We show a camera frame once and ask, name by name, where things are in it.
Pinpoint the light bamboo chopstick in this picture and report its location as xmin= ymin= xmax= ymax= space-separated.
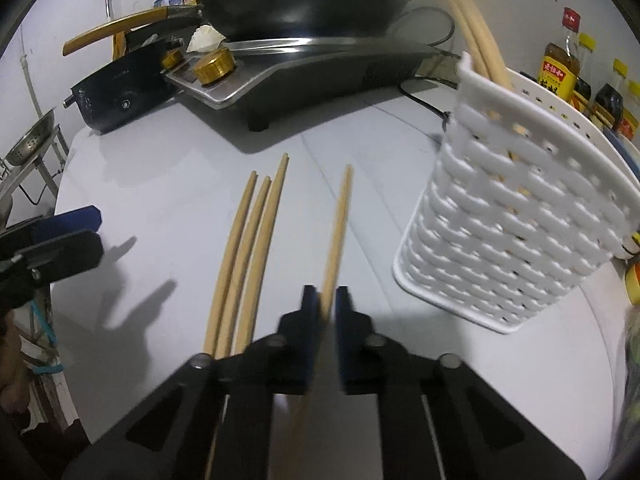
xmin=437 ymin=0 xmax=513 ymax=92
xmin=216 ymin=176 xmax=272 ymax=359
xmin=234 ymin=153 xmax=290 ymax=357
xmin=290 ymin=164 xmax=354 ymax=441
xmin=425 ymin=0 xmax=493 ymax=81
xmin=202 ymin=170 xmax=259 ymax=359

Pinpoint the large red-capped sauce bottle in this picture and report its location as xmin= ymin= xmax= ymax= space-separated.
xmin=537 ymin=7 xmax=594 ymax=104

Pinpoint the white crumpled paper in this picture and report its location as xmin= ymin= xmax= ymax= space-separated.
xmin=186 ymin=25 xmax=227 ymax=54

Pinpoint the metal colander bowl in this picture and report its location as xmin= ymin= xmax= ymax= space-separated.
xmin=4 ymin=109 xmax=57 ymax=167

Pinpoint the white plate with dark rim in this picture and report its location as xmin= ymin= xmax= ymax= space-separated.
xmin=602 ymin=127 xmax=640 ymax=178

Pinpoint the silver induction cooker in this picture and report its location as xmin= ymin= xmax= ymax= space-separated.
xmin=160 ymin=35 xmax=457 ymax=132

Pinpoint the black cooker power cable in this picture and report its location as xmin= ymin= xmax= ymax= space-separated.
xmin=397 ymin=6 xmax=460 ymax=133

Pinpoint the white perforated plastic basket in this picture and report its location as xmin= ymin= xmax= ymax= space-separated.
xmin=392 ymin=52 xmax=640 ymax=336

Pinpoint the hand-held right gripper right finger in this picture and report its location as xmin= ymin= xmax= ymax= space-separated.
xmin=335 ymin=286 xmax=586 ymax=480

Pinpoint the blue cord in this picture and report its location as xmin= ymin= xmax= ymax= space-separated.
xmin=29 ymin=304 xmax=67 ymax=375

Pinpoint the white wall pipe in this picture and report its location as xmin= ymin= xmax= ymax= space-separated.
xmin=19 ymin=54 xmax=47 ymax=117

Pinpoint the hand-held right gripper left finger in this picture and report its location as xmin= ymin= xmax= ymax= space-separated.
xmin=62 ymin=285 xmax=322 ymax=480

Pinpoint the black electric pot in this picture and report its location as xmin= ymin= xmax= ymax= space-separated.
xmin=62 ymin=40 xmax=177 ymax=136

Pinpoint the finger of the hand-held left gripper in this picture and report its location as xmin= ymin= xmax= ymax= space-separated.
xmin=10 ymin=231 xmax=105 ymax=288
xmin=0 ymin=205 xmax=102 ymax=248

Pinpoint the metal stand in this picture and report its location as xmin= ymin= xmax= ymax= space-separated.
xmin=0 ymin=130 xmax=72 ymax=213

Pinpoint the yellow-capped pale oil bottle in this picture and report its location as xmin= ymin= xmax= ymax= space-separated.
xmin=619 ymin=79 xmax=640 ymax=144

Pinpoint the black wok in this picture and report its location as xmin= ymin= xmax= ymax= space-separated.
xmin=62 ymin=0 xmax=413 ymax=57

